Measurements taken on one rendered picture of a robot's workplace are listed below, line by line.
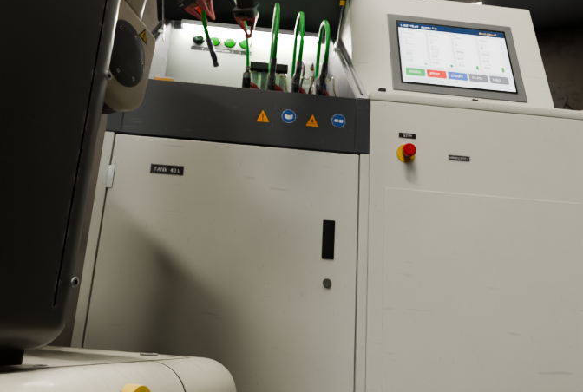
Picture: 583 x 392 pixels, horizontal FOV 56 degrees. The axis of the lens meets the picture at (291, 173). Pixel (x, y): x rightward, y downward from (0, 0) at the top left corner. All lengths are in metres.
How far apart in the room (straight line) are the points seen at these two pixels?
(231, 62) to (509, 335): 1.35
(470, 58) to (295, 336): 1.17
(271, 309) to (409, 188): 0.48
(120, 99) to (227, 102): 0.64
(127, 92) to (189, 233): 0.58
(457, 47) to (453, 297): 0.96
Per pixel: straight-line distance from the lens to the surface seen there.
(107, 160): 1.47
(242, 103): 1.49
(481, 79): 2.01
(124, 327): 1.39
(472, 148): 1.59
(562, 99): 6.46
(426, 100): 1.59
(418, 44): 2.02
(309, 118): 1.48
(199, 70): 2.13
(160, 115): 1.48
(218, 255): 1.38
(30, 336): 0.52
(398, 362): 1.43
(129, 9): 0.94
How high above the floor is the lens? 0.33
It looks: 16 degrees up
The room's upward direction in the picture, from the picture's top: 3 degrees clockwise
